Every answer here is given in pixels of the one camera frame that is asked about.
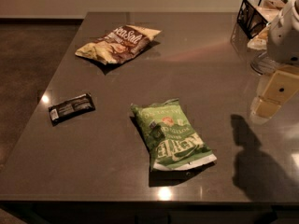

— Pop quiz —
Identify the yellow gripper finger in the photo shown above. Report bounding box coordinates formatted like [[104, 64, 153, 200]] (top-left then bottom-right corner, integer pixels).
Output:
[[249, 97, 280, 124], [257, 66, 299, 105]]

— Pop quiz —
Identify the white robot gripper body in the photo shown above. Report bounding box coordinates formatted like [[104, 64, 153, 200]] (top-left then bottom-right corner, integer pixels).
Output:
[[267, 0, 299, 64]]

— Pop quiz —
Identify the green jalapeno chip bag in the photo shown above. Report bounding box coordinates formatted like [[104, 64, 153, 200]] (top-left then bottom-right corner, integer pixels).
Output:
[[131, 99, 217, 171]]

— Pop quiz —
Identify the brown sea salt chip bag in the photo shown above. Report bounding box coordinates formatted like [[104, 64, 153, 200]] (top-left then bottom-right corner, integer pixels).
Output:
[[75, 25, 161, 64]]

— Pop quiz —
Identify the silver mesh cup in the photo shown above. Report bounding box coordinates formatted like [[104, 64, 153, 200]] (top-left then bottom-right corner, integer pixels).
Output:
[[250, 51, 281, 75]]

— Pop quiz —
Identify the black snack bar wrapper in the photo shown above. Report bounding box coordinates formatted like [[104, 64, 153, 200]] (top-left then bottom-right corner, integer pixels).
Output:
[[49, 93, 95, 125]]

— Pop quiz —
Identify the black wire basket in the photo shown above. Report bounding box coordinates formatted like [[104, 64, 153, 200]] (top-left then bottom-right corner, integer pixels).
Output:
[[237, 0, 287, 39]]

